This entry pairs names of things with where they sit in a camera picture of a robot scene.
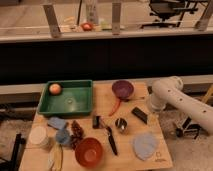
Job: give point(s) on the black rectangular eraser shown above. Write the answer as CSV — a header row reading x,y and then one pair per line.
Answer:
x,y
140,114

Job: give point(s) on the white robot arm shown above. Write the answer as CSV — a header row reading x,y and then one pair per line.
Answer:
x,y
169,90

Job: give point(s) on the green plastic tray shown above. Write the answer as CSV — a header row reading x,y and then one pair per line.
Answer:
x,y
75,99

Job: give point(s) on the purple bowl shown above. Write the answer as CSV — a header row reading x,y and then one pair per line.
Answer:
x,y
122,89

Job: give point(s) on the red chili pepper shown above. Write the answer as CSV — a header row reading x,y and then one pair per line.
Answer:
x,y
115,107

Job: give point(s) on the small black box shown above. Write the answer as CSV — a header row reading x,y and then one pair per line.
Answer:
x,y
96,122

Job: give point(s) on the shiny metal clip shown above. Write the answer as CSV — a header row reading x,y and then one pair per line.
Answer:
x,y
121,124

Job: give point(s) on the yellow-red apple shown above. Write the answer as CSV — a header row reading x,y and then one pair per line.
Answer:
x,y
55,89

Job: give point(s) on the brown grape bunch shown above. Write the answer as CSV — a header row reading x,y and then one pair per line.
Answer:
x,y
77,134

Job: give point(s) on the blue sponge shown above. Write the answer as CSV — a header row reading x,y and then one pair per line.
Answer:
x,y
57,123

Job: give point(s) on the red round background object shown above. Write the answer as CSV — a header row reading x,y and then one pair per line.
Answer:
x,y
87,26

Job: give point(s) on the blue round cloth ball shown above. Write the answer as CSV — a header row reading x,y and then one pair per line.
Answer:
x,y
63,137

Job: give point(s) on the light blue cloth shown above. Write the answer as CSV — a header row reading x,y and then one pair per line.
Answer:
x,y
144,145

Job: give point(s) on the orange-red bowl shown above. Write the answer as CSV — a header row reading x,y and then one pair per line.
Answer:
x,y
89,152

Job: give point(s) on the black clamp stand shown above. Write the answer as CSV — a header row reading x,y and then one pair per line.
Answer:
x,y
188,127

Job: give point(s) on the yellow banana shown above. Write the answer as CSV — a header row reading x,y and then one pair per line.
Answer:
x,y
55,158

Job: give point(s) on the black office chair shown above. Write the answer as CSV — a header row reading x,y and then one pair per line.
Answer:
x,y
170,13

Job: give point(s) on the black handled knife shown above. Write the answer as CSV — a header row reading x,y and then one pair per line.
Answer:
x,y
111,140

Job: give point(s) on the black chair frame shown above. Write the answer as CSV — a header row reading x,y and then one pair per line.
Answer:
x,y
10,165

